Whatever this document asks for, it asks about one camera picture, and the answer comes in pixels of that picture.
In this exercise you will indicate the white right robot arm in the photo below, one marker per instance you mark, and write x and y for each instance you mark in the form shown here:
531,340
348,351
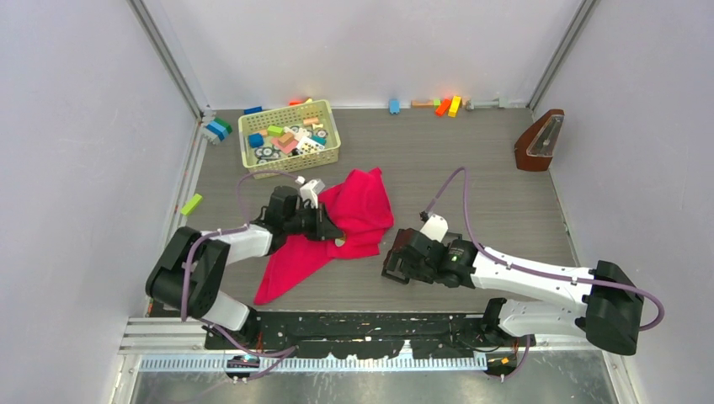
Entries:
599,304

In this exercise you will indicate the yellow toy block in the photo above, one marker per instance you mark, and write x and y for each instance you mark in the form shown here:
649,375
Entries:
455,104

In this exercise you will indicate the orange toy block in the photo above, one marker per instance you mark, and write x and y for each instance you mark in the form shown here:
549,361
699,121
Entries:
443,107

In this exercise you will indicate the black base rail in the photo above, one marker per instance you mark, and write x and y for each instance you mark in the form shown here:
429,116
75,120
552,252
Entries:
363,335

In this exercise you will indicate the blue green block stack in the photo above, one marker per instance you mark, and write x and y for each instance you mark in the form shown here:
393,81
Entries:
217,131

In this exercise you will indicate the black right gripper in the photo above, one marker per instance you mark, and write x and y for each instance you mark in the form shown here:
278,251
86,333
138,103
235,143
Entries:
409,272

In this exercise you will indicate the light blue toy block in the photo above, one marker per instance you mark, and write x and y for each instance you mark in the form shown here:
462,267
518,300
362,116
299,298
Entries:
394,106

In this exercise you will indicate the lime green block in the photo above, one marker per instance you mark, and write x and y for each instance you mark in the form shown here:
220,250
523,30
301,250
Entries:
191,204

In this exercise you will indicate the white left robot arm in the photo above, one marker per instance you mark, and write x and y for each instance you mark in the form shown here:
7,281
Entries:
189,272

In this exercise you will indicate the green perforated plastic basket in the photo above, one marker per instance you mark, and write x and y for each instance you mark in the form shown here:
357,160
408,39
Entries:
289,139

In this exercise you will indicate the brown wooden metronome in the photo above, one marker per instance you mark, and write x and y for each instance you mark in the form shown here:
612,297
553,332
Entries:
533,151

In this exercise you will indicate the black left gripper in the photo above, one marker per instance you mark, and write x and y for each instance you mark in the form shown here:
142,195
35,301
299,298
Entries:
323,227

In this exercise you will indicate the tan wooden block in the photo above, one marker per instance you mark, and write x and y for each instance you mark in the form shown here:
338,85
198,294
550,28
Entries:
422,104

